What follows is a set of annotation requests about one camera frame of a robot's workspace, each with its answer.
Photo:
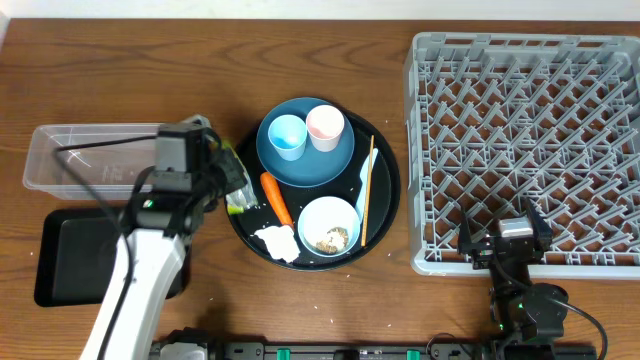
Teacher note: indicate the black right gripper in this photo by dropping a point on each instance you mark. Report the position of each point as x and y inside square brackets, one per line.
[483, 254]

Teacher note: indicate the light blue bowl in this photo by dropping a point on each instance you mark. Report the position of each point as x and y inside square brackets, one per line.
[320, 220]

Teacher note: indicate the orange carrot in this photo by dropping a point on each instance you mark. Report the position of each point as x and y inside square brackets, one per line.
[274, 196]

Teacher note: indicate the white napkin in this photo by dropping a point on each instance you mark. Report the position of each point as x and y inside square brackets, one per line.
[280, 242]

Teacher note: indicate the brown food scrap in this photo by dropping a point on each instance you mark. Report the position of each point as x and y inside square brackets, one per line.
[333, 241]

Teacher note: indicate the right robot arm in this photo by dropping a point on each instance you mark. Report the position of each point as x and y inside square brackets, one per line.
[530, 315]

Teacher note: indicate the light blue cup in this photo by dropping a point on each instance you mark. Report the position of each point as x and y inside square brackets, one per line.
[288, 134]

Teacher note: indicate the round black tray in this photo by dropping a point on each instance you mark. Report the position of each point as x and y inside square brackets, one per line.
[385, 194]

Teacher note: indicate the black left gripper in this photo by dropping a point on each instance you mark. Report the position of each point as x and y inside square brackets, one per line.
[234, 167]

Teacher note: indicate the clear plastic bin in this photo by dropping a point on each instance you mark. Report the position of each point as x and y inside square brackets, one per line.
[108, 156]

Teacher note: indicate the black rectangular tray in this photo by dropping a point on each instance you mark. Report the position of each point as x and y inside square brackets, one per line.
[77, 257]

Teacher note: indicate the dark blue plate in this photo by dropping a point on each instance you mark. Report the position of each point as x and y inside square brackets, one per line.
[313, 168]

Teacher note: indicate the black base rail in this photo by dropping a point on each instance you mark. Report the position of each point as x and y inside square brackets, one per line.
[191, 343]

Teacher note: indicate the light blue plastic knife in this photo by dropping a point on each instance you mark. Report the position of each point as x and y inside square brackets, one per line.
[360, 202]

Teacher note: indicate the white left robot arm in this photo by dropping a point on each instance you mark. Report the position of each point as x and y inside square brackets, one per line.
[156, 230]

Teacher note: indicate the wooden chopstick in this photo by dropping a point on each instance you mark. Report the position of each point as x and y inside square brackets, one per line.
[367, 197]

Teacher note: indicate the grey dishwasher rack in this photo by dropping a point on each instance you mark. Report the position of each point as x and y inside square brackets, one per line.
[498, 120]

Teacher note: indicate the green yellow snack wrapper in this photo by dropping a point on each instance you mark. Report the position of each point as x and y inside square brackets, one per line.
[243, 199]

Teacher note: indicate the pink cup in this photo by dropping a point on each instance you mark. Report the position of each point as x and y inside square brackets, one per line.
[325, 124]

